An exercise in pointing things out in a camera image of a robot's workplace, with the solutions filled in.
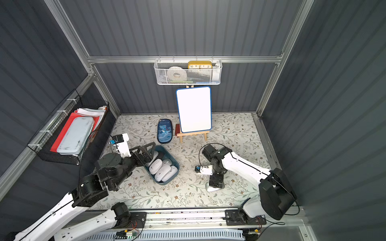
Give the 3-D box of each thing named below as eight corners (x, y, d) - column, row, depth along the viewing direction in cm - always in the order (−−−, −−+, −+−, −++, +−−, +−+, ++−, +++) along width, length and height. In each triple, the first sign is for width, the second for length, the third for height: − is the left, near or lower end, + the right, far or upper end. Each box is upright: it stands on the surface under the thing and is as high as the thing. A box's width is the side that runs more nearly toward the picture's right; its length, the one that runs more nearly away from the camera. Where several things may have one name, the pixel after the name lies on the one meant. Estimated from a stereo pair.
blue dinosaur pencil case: (155, 143, 105) (154, 140, 102) (159, 122, 118) (158, 118, 115) (171, 143, 105) (171, 140, 102) (174, 122, 118) (173, 118, 115)
